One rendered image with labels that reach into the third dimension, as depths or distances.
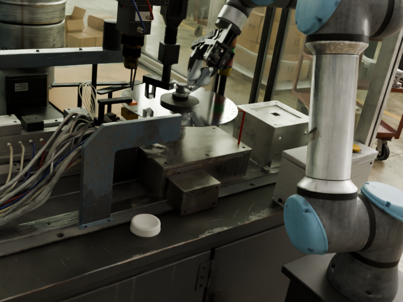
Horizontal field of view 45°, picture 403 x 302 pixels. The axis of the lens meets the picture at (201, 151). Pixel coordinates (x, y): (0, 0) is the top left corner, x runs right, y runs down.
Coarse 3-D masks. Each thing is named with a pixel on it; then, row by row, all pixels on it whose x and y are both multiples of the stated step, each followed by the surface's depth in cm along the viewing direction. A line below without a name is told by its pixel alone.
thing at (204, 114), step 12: (144, 84) 147; (120, 96) 135; (132, 96) 136; (144, 96) 137; (156, 96) 139; (204, 96) 144; (216, 96) 146; (132, 108) 128; (144, 108) 129; (156, 108) 130; (168, 108) 132; (204, 108) 135; (216, 108) 137; (228, 108) 138; (192, 120) 126; (204, 120) 127; (216, 120) 129; (228, 120) 130
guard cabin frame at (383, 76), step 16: (224, 0) 182; (208, 32) 192; (400, 32) 129; (384, 48) 133; (400, 48) 132; (144, 64) 235; (160, 64) 225; (256, 64) 175; (272, 64) 168; (384, 64) 134; (176, 80) 215; (256, 80) 176; (272, 80) 170; (384, 80) 134; (368, 96) 139; (384, 96) 138; (368, 112) 140; (368, 128) 141; (368, 144) 145
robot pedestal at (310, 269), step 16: (304, 256) 114; (320, 256) 115; (288, 272) 109; (304, 272) 109; (320, 272) 110; (400, 272) 114; (288, 288) 112; (304, 288) 106; (320, 288) 105; (400, 288) 109
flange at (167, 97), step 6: (162, 96) 137; (168, 96) 137; (174, 96) 135; (180, 96) 134; (186, 96) 135; (192, 96) 140; (162, 102) 134; (168, 102) 133; (174, 102) 133; (180, 102) 134; (186, 102) 134; (192, 102) 135; (198, 102) 136; (180, 108) 132; (186, 108) 133; (192, 108) 134
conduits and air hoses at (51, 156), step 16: (80, 96) 136; (96, 112) 132; (64, 128) 120; (80, 128) 123; (96, 128) 125; (32, 144) 126; (48, 144) 122; (64, 144) 117; (80, 144) 115; (32, 160) 119; (48, 160) 113; (64, 160) 112; (80, 160) 113; (16, 176) 115; (32, 176) 109; (48, 176) 110; (0, 192) 113; (16, 192) 107; (32, 192) 108; (48, 192) 106; (0, 208) 107; (16, 208) 107; (32, 208) 105; (0, 224) 104
